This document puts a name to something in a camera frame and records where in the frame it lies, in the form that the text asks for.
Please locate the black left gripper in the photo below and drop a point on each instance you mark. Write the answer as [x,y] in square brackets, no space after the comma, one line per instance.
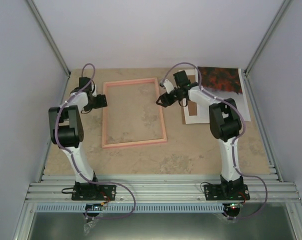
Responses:
[101,102]

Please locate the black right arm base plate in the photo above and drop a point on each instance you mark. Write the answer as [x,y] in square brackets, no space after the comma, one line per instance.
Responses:
[222,192]

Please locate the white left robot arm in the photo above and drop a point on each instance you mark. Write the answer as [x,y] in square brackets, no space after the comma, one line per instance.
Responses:
[67,131]

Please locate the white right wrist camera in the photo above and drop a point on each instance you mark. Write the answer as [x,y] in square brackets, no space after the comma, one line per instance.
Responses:
[167,85]

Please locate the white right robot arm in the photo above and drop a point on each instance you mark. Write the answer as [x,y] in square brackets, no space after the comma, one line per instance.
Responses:
[225,123]

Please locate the white mat board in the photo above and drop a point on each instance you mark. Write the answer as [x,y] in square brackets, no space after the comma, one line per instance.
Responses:
[203,110]

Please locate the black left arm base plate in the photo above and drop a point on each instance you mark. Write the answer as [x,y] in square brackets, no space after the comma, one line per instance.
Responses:
[93,192]

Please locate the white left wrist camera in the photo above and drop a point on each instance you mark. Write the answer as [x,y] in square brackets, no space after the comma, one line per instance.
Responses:
[93,88]

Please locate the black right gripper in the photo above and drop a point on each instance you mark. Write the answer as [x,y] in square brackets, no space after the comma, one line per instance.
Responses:
[165,99]

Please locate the aluminium rail platform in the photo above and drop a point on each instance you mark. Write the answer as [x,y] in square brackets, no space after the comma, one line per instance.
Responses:
[165,188]

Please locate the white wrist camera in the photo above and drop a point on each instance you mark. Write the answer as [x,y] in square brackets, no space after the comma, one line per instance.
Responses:
[167,85]
[93,88]

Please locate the red forest photo print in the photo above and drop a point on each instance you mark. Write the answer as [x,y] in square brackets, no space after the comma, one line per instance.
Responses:
[226,83]

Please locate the brown cardboard backing board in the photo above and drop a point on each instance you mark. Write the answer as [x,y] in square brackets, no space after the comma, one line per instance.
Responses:
[190,112]

